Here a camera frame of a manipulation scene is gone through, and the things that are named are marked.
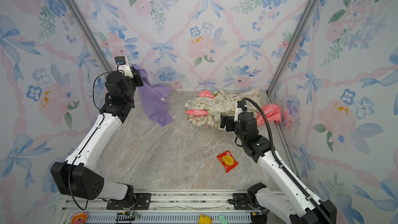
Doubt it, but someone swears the purple cloth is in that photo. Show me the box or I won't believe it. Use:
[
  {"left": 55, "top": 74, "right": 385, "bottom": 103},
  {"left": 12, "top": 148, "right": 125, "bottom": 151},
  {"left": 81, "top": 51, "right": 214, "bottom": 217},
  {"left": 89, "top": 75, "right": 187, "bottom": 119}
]
[{"left": 131, "top": 64, "right": 173, "bottom": 127}]

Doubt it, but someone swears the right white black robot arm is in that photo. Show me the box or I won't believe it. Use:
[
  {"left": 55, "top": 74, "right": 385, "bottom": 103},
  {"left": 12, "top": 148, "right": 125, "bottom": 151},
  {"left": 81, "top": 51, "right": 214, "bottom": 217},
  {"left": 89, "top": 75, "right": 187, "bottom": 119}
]
[{"left": 220, "top": 111, "right": 337, "bottom": 224}]

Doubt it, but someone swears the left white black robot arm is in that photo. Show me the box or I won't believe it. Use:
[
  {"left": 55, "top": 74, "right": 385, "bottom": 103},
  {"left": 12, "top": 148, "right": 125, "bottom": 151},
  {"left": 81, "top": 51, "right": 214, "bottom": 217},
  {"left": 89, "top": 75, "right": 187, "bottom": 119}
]
[{"left": 50, "top": 67, "right": 143, "bottom": 209}]

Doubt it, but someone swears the cream patterned cloth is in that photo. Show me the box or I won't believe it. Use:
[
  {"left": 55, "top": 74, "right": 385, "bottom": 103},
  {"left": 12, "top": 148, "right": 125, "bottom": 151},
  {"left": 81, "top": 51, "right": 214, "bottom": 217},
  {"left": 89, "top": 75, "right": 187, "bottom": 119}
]
[{"left": 184, "top": 88, "right": 260, "bottom": 129}]

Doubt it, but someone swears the pink printed cloth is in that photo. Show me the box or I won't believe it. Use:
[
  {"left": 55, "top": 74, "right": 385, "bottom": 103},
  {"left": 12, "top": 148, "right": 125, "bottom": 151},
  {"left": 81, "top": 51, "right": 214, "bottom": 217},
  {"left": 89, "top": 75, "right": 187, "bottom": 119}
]
[{"left": 198, "top": 90, "right": 282, "bottom": 126}]

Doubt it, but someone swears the red snack packet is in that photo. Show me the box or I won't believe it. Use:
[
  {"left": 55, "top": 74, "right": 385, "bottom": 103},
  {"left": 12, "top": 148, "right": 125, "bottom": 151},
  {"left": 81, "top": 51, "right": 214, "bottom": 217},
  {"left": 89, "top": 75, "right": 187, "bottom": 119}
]
[{"left": 217, "top": 150, "right": 239, "bottom": 173}]

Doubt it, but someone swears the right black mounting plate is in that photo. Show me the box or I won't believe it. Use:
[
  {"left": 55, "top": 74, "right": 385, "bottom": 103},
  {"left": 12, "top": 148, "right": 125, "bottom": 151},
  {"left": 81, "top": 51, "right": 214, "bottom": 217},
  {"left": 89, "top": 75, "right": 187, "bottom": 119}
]
[{"left": 231, "top": 193, "right": 259, "bottom": 210}]

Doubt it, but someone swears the black mounting plate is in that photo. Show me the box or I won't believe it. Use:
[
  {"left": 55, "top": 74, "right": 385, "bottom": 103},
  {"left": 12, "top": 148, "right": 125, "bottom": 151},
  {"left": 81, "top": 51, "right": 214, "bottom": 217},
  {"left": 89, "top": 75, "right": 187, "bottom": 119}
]
[
  {"left": 106, "top": 193, "right": 152, "bottom": 211},
  {"left": 231, "top": 193, "right": 259, "bottom": 210}
]

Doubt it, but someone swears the green small toy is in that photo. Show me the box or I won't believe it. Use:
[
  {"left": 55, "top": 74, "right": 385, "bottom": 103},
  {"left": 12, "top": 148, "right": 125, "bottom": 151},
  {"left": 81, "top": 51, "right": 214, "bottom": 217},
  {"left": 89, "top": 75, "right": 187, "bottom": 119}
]
[{"left": 219, "top": 215, "right": 227, "bottom": 224}]

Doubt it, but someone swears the yellow rubber duck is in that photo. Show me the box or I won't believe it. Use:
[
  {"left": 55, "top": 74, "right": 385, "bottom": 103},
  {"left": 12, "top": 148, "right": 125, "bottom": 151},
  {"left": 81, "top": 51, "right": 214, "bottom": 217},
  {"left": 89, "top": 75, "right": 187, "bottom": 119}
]
[{"left": 198, "top": 214, "right": 212, "bottom": 224}]

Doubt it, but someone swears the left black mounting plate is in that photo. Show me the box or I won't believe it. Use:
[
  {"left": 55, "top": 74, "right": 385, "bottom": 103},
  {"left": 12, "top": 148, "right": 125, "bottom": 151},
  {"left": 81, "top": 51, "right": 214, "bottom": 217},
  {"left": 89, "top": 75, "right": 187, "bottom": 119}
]
[{"left": 106, "top": 193, "right": 152, "bottom": 211}]

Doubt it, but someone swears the pink orange tape roll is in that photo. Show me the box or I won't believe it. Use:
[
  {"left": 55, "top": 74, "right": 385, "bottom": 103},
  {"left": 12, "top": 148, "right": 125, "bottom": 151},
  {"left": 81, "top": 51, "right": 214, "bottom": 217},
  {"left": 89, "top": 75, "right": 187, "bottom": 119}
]
[{"left": 71, "top": 211, "right": 88, "bottom": 224}]

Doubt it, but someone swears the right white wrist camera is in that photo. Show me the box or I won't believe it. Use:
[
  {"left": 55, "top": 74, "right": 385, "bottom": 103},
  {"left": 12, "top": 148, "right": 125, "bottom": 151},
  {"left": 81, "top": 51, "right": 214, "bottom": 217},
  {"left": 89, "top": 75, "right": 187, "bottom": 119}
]
[{"left": 234, "top": 100, "right": 247, "bottom": 122}]

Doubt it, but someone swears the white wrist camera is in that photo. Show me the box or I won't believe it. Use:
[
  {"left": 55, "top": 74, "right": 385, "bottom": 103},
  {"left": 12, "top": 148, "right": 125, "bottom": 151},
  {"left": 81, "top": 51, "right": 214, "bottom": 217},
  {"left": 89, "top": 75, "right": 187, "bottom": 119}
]
[
  {"left": 234, "top": 100, "right": 247, "bottom": 122},
  {"left": 115, "top": 55, "right": 133, "bottom": 79}
]

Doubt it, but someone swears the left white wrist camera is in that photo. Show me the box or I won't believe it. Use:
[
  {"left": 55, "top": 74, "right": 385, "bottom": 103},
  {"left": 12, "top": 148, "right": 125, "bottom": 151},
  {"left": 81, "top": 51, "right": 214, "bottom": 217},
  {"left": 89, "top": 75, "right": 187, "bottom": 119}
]
[{"left": 115, "top": 55, "right": 133, "bottom": 79}]

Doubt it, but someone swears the thin black left cable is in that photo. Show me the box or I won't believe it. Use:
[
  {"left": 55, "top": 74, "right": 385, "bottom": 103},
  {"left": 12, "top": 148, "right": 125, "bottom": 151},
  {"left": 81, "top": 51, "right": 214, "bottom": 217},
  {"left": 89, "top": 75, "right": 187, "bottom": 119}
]
[{"left": 67, "top": 70, "right": 116, "bottom": 211}]

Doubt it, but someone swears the black corrugated cable conduit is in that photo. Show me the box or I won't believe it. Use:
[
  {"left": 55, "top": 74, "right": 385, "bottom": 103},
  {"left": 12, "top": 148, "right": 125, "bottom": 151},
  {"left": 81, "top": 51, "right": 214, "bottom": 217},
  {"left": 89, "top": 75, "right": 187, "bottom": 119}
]
[{"left": 241, "top": 97, "right": 333, "bottom": 224}]

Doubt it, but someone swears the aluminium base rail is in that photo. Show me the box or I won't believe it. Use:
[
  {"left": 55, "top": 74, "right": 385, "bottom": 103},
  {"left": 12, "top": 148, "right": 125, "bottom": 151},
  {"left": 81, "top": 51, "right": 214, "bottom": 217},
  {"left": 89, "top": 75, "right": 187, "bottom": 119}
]
[{"left": 57, "top": 185, "right": 327, "bottom": 224}]

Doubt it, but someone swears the left aluminium corner post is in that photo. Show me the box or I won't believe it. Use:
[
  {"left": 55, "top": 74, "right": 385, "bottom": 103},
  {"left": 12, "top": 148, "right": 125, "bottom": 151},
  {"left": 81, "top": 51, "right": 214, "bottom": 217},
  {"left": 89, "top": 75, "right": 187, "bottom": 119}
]
[{"left": 49, "top": 0, "right": 125, "bottom": 94}]

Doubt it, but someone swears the aluminium corner post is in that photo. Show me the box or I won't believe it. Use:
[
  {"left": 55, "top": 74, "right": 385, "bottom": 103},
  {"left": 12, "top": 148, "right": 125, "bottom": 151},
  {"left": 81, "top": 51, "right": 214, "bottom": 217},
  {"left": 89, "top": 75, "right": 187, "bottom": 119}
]
[
  {"left": 266, "top": 0, "right": 319, "bottom": 96},
  {"left": 49, "top": 0, "right": 125, "bottom": 94}
]

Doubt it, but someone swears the right aluminium corner post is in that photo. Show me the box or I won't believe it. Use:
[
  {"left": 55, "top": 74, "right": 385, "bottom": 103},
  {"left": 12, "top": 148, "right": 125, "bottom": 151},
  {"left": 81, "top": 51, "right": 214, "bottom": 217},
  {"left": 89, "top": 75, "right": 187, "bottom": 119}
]
[{"left": 266, "top": 0, "right": 319, "bottom": 96}]

